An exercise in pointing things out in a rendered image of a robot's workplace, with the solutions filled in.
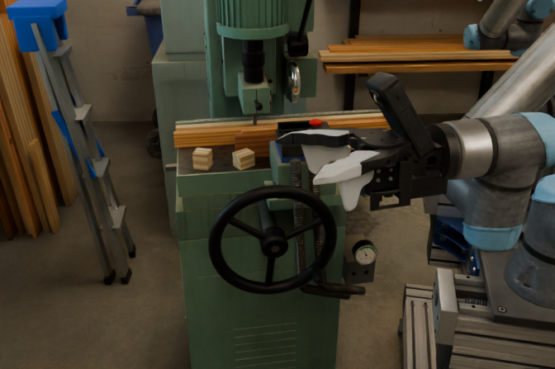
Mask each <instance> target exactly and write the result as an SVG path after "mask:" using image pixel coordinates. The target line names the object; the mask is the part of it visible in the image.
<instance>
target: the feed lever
mask: <svg viewBox="0 0 555 369"><path fill-rule="evenodd" d="M311 3H312V0H306V5H305V9H304V12H303V16H302V19H301V25H300V29H299V32H298V35H290V36H288V38H287V51H288V55H289V56H290V57H304V56H307V55H308V50H309V43H308V38H307V35H303V34H304V31H305V28H306V22H307V18H308V15H309V12H310V9H311Z"/></svg>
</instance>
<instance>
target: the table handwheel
mask: <svg viewBox="0 0 555 369"><path fill-rule="evenodd" d="M270 198H287V199H293V200H295V201H299V202H302V203H304V204H306V205H308V206H309V207H310V208H311V209H313V210H314V211H315V212H316V214H317V215H318V216H319V218H317V219H315V220H313V221H311V222H308V223H306V224H304V225H302V226H300V227H297V228H295V229H292V230H290V231H287V232H286V233H285V232H284V230H283V229H281V228H279V227H278V224H277V221H276V218H275V215H274V212H273V211H270V210H269V209H268V203H267V200H266V199H270ZM255 202H257V207H258V210H259V217H260V221H261V225H262V228H263V231H260V230H258V229H255V228H253V227H251V226H249V225H247V224H245V223H244V222H242V221H240V220H237V219H236V218H235V217H234V216H235V215H236V214H237V213H238V212H239V211H241V210H242V209H244V208H245V207H246V206H249V205H251V204H253V203H255ZM228 224H230V225H233V226H235V227H237V228H239V229H242V230H243V231H245V232H247V233H248V234H251V235H253V236H254V237H255V238H257V239H259V242H260V245H261V249H262V252H263V254H264V255H265V256H266V257H268V265H267V272H266V278H265V282H260V281H252V280H249V279H246V278H244V277H242V276H240V275H238V274H237V273H235V272H234V271H233V270H232V269H230V267H229V266H228V265H227V263H226V262H225V259H224V258H223V255H222V252H221V238H222V235H223V232H224V230H225V227H226V226H227V225H228ZM319 225H323V226H324V229H325V242H324V245H323V248H322V249H321V251H320V254H319V256H318V257H317V259H316V260H315V261H314V263H317V264H318V266H319V267H320V270H321V271H323V269H324V268H325V267H326V265H327V264H328V263H329V261H330V259H331V258H332V256H333V253H334V250H335V246H336V242H337V227H336V223H335V220H334V217H333V215H332V213H331V211H330V209H329V207H328V206H327V205H326V204H325V203H324V202H323V201H322V200H321V199H320V198H319V197H318V196H316V195H314V194H313V193H311V192H309V191H307V190H304V189H302V188H299V187H294V186H288V185H269V186H264V187H258V188H255V189H252V190H250V191H247V192H245V193H243V194H241V195H239V196H237V197H236V198H235V199H234V200H232V201H231V202H230V203H228V204H227V205H226V206H225V207H224V208H223V209H222V211H221V212H220V213H219V215H218V216H217V217H216V219H215V221H214V223H213V225H212V227H211V231H210V234H209V239H208V251H209V255H210V259H211V263H212V265H213V267H214V268H215V270H216V271H217V272H218V274H219V275H220V276H221V277H222V278H223V279H224V280H225V281H227V282H228V283H229V284H231V285H232V286H234V287H236V288H238V289H240V290H242V291H247V292H250V293H254V294H262V295H272V294H279V293H283V292H287V291H292V290H294V289H297V288H298V287H300V286H303V285H305V284H306V283H307V282H309V281H311V280H312V279H313V277H312V273H311V266H309V267H308V268H307V269H306V270H304V271H303V272H301V273H299V274H297V275H296V276H294V277H291V278H288V279H286V280H282V281H274V282H273V268H274V263H275V258H279V257H281V256H282V255H284V254H285V253H286V251H287V250H288V242H287V241H288V240H289V239H292V238H294V237H296V236H298V235H299V234H302V233H304V232H306V231H307V230H310V229H313V228H315V227H317V226H319Z"/></svg>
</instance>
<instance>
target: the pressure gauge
mask: <svg viewBox="0 0 555 369"><path fill-rule="evenodd" d="M364 251H365V252H364ZM352 253H353V256H354V259H355V261H356V262H357V263H358V264H359V265H367V264H369V263H372V262H373V261H374V260H375V259H376V258H377V249H376V248H375V246H374V244H373V242H372V241H370V240H367V239H363V240H360V241H358V242H357V243H356V244H355V245H354V246H353V249H352ZM365 253H366V254H367V257H366V256H365Z"/></svg>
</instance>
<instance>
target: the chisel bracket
mask: <svg viewBox="0 0 555 369"><path fill-rule="evenodd" d="M263 76H264V74H263ZM238 93H239V99H240V105H241V108H242V112H243V114H260V113H269V112H270V106H271V101H270V95H271V90H270V87H269V85H268V82H267V79H266V78H265V76H264V80H263V81H262V82H261V83H247V82H245V81H244V72H238ZM255 100H259V102H260V103H262V104H263V109H262V110H261V111H257V110H256V109H255V102H254V101H255Z"/></svg>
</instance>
